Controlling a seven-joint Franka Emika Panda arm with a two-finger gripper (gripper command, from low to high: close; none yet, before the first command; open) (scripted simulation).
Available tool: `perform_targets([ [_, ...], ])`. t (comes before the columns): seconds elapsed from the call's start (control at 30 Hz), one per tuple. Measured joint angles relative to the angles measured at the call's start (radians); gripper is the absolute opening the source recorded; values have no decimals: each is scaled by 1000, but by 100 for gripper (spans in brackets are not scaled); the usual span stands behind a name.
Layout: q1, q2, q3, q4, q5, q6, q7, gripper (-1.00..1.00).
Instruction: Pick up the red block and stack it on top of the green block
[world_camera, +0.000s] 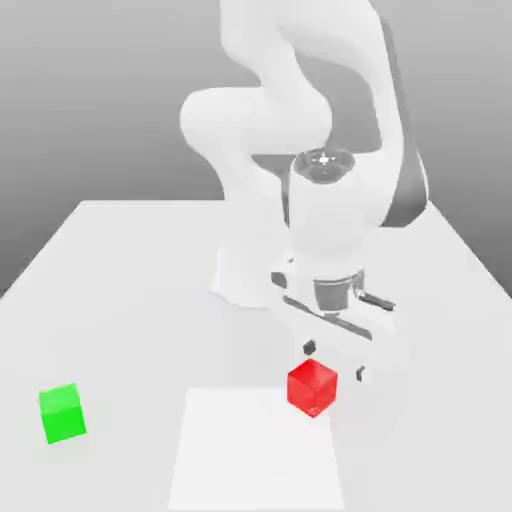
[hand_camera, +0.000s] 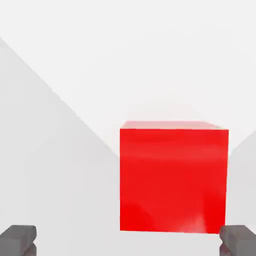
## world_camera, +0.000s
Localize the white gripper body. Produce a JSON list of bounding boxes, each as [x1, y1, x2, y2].
[[277, 292, 398, 364]]

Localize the small red cube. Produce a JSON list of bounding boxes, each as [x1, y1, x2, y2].
[[286, 358, 339, 420]]

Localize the small green cube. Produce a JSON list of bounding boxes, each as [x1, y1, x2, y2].
[[38, 382, 88, 446]]

